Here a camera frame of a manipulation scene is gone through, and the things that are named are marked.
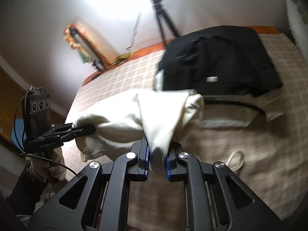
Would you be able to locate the colourful floral cloth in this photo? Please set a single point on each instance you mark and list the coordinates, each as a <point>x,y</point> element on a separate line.
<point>117,60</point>

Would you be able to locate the green white patterned pillow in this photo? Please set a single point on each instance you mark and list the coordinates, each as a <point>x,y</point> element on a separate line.
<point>297,19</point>

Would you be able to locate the orange bed sheet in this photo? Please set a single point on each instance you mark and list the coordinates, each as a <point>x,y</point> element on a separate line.
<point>160,46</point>

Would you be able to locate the pink white checked bedspread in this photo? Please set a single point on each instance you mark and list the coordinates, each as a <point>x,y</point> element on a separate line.
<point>275,152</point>

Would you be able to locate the cream white tank top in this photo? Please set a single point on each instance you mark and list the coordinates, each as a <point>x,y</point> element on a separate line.
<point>124,118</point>

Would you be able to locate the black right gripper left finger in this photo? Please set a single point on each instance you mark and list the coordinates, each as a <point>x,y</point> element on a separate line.
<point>97,197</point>

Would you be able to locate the black folded garment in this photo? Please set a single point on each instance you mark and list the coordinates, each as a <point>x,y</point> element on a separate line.
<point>221,60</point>

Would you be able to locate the black mini tripod stand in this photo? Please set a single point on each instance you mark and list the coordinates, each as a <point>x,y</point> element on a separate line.
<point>161,14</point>

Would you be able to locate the gloved left hand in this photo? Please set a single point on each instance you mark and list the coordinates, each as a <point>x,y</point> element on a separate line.
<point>45,171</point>

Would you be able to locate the folded silver black tripod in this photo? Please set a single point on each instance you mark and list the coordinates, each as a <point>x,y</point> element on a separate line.
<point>89,52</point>

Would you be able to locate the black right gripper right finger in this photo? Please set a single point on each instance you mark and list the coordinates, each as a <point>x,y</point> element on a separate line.
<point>215,197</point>

